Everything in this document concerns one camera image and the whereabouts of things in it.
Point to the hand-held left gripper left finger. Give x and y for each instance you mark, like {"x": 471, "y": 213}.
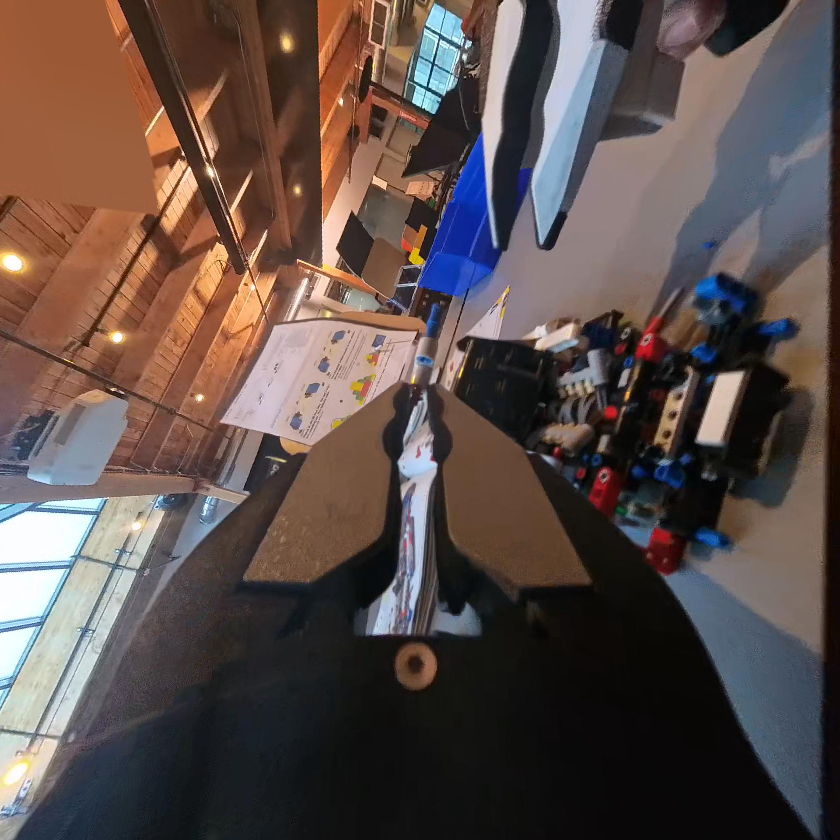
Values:
{"x": 328, "y": 512}

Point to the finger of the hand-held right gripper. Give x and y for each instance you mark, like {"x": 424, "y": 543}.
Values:
{"x": 571, "y": 144}
{"x": 505, "y": 131}

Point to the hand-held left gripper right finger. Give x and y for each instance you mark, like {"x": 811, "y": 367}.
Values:
{"x": 505, "y": 512}

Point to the white beam assembly with pins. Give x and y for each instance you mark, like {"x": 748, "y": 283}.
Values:
{"x": 426, "y": 358}

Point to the toy brick race car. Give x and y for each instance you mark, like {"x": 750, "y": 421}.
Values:
{"x": 656, "y": 426}

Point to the grey desk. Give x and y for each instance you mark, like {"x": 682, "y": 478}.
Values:
{"x": 754, "y": 623}

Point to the person's right hand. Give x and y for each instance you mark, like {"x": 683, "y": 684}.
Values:
{"x": 689, "y": 26}

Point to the paned far window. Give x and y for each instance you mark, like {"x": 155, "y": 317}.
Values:
{"x": 436, "y": 52}

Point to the blue plastic bin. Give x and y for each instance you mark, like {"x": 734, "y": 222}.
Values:
{"x": 459, "y": 249}

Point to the printed instruction sheet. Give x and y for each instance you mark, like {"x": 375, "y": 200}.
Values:
{"x": 315, "y": 374}

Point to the black monitor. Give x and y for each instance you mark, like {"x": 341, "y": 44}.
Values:
{"x": 354, "y": 243}

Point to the yellow-cornered white booklet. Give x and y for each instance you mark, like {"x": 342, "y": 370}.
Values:
{"x": 489, "y": 321}

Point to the tan clipboard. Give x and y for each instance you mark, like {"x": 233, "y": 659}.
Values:
{"x": 387, "y": 320}

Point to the white projector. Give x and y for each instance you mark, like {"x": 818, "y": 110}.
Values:
{"x": 79, "y": 439}

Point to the large bright window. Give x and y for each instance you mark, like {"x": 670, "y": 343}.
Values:
{"x": 39, "y": 590}

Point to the black ceiling rail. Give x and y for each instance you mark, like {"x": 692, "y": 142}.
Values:
{"x": 190, "y": 144}

